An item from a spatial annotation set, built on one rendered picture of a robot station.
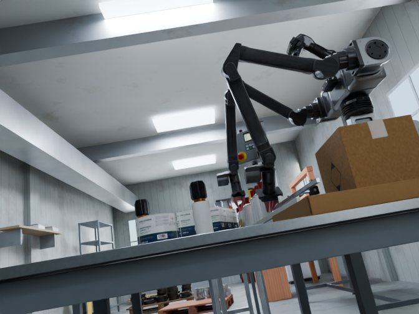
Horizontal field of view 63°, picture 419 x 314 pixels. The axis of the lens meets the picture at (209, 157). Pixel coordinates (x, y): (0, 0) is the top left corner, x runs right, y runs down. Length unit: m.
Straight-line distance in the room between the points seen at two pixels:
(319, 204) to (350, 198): 0.07
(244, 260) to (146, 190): 10.78
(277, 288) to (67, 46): 4.56
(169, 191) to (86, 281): 10.63
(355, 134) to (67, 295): 0.92
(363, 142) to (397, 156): 0.11
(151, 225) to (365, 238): 1.06
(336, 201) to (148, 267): 0.38
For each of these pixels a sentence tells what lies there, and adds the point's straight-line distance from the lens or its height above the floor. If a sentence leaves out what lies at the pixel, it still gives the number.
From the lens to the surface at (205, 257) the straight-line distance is 0.66.
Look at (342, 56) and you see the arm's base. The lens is 1.48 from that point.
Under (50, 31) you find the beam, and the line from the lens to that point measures 4.32.
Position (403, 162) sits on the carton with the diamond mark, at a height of 0.97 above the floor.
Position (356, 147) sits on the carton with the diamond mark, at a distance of 1.17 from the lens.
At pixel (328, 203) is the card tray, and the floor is 0.85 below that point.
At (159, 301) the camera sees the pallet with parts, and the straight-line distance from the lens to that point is 7.34.
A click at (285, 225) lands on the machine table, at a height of 0.82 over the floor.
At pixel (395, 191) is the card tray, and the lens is 0.78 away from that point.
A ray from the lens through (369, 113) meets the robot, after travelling 1.71.
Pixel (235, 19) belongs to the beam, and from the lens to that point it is 4.04.
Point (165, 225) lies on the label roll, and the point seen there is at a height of 0.97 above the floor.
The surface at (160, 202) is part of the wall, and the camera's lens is 11.27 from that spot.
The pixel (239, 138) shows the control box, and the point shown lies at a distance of 2.04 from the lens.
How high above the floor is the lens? 0.78
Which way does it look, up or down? 17 degrees up
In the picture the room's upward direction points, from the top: 10 degrees counter-clockwise
